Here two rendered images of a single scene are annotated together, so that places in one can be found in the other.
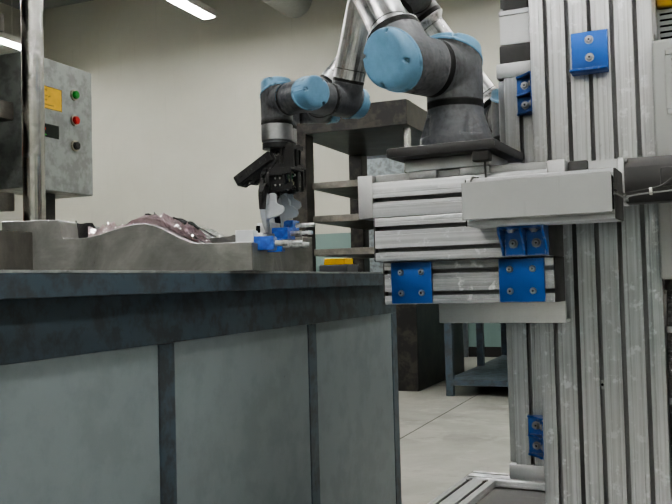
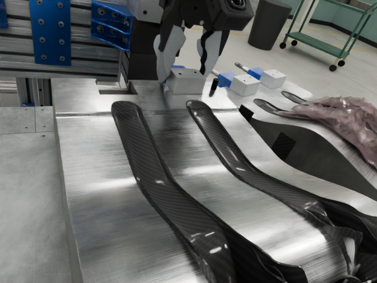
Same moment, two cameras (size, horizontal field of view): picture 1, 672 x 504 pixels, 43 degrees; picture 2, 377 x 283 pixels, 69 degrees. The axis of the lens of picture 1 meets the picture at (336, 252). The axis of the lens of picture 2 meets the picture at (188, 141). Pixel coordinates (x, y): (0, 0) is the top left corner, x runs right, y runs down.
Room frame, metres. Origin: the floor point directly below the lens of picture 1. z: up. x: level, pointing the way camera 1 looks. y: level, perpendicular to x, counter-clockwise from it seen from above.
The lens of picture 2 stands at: (2.32, 0.40, 1.09)
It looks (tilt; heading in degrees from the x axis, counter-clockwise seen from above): 36 degrees down; 213
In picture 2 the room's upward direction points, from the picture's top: 17 degrees clockwise
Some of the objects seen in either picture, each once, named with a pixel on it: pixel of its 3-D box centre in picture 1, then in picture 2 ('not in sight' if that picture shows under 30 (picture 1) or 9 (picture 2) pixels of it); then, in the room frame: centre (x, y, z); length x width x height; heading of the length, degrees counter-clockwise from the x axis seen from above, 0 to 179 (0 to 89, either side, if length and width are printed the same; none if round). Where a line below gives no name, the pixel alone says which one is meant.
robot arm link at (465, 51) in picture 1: (451, 70); not in sight; (1.73, -0.25, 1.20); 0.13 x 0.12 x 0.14; 130
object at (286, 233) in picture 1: (287, 233); (173, 74); (1.98, 0.11, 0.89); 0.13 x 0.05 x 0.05; 67
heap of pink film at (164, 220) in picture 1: (148, 228); (364, 125); (1.78, 0.39, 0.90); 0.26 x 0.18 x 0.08; 85
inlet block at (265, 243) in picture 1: (270, 243); (254, 74); (1.70, 0.13, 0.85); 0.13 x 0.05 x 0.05; 85
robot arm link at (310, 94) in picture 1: (308, 96); not in sight; (1.92, 0.05, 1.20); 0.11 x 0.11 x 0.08; 40
